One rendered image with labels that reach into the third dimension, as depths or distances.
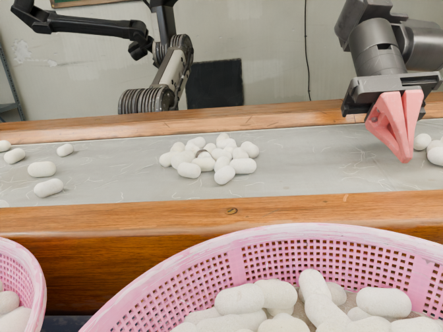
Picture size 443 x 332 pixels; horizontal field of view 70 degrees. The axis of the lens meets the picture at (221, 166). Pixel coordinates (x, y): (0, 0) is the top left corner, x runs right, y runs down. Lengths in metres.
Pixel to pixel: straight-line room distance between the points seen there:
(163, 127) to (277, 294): 0.45
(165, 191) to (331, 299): 0.22
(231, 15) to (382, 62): 2.08
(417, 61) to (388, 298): 0.36
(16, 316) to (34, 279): 0.03
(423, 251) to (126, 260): 0.22
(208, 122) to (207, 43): 1.91
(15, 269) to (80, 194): 0.15
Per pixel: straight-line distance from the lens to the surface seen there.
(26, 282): 0.28
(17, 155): 0.62
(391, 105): 0.41
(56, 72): 2.87
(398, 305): 0.24
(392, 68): 0.45
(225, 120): 0.60
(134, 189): 0.41
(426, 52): 0.52
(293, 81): 2.54
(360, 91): 0.41
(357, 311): 0.24
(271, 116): 0.60
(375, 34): 0.49
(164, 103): 0.85
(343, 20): 0.56
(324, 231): 0.25
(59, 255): 0.31
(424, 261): 0.25
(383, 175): 0.41
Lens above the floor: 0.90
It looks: 22 degrees down
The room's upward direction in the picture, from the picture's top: 5 degrees counter-clockwise
